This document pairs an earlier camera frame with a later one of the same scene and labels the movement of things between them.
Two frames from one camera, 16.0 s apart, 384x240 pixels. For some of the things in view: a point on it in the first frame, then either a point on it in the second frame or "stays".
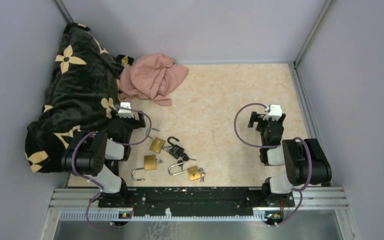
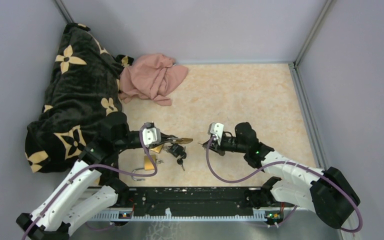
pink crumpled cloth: [151, 76] stays
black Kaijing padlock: [175, 151] stays
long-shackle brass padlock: [193, 172] -> [181, 140]
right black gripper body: [262, 124] -> [228, 143]
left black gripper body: [131, 123] -> [132, 142]
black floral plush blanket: [82, 95] stays
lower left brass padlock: [150, 163] stays
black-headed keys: [185, 158] -> [180, 161]
